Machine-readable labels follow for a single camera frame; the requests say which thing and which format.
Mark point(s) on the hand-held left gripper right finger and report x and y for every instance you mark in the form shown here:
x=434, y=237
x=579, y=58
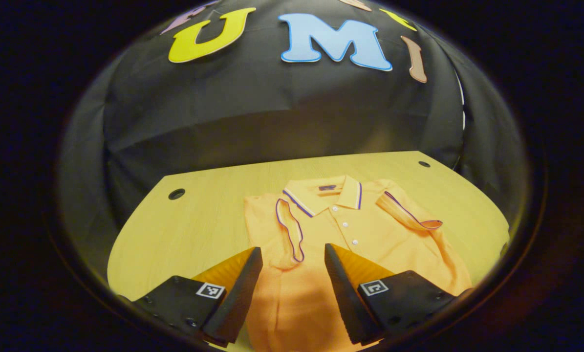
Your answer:
x=348, y=298

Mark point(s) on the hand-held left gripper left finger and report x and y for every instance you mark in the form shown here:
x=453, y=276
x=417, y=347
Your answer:
x=238, y=303

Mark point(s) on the orange T-shirt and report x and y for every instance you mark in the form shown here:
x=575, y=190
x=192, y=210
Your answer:
x=370, y=234

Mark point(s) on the black backdrop cloth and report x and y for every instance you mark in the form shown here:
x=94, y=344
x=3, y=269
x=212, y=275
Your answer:
x=272, y=112

